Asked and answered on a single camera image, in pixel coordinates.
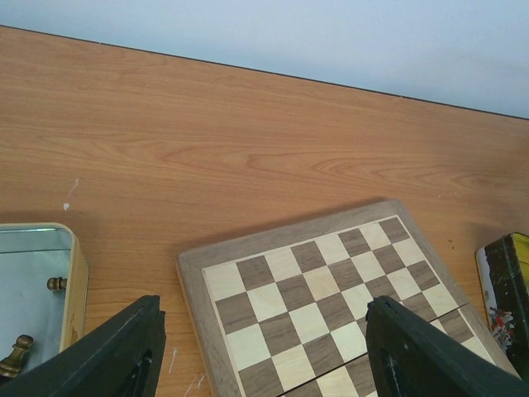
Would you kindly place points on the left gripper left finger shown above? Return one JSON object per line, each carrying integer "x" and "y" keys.
{"x": 122, "y": 357}

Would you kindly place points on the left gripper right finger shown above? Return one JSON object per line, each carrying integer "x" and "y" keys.
{"x": 410, "y": 357}

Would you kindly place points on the wooden chess board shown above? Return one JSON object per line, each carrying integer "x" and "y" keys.
{"x": 283, "y": 312}

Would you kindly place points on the dark pawn in tin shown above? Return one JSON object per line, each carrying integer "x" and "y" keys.
{"x": 57, "y": 284}

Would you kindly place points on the dark pawn lower tin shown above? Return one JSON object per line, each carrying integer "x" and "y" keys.
{"x": 12, "y": 364}

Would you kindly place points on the silver metal tin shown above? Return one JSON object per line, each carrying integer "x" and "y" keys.
{"x": 31, "y": 253}

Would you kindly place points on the gold metal tin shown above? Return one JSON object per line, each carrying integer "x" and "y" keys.
{"x": 503, "y": 273}

